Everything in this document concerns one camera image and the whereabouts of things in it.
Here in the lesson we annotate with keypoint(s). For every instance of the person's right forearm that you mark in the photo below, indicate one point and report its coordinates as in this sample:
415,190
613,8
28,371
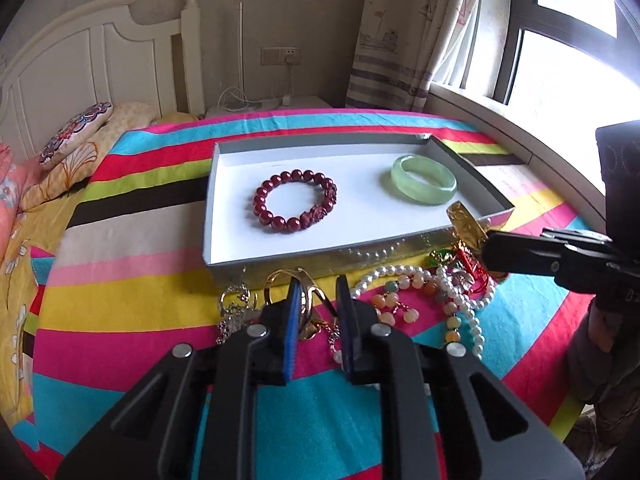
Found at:
610,390

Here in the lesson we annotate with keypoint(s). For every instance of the embroidered floral cushion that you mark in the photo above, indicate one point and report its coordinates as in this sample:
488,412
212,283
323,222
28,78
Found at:
75,130

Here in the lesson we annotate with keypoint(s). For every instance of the dark framed window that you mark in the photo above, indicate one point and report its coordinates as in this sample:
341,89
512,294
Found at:
520,15

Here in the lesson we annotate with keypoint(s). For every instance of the yellow floral bedsheet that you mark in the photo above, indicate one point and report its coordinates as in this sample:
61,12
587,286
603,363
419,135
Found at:
30,240

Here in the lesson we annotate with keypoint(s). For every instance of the small silver brooch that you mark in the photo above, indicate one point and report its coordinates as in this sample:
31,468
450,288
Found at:
462,279

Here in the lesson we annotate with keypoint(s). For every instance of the grey cardboard box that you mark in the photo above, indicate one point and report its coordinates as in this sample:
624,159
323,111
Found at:
350,220

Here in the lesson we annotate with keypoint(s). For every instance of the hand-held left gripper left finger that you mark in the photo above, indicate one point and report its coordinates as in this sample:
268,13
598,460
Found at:
291,330

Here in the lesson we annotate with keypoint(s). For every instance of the gold bangle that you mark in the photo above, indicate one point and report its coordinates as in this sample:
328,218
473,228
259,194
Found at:
465,225

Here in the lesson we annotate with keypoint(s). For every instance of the colourful striped blanket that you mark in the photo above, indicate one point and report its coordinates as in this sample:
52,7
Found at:
150,280

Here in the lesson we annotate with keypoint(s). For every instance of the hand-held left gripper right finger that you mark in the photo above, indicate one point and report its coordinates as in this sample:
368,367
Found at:
346,330

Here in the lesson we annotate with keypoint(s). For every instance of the white nightstand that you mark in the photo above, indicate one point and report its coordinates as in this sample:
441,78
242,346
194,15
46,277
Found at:
305,102

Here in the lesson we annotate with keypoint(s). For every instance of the person's right hand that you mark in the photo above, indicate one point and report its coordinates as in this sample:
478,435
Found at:
601,327

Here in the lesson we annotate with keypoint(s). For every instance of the printed beige curtain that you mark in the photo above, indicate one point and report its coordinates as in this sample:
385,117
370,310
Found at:
400,35

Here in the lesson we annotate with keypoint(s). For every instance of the pink folded quilt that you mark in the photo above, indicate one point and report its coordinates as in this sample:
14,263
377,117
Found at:
10,185

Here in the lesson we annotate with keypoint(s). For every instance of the wall socket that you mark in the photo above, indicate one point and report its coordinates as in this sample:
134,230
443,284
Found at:
280,55

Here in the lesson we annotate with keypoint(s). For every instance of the white pole lamp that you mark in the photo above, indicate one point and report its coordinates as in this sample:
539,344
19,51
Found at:
241,50

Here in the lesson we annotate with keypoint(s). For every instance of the yellow patterned pillow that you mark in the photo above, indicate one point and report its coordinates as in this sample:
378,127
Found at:
122,120

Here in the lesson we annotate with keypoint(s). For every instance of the green jade bangle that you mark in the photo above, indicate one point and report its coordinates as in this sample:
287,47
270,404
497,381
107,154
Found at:
400,183

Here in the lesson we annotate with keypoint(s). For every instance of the white wooden headboard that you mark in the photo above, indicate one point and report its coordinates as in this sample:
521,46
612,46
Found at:
75,60

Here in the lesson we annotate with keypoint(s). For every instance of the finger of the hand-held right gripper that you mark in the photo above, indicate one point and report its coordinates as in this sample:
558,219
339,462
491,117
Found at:
575,235
520,255

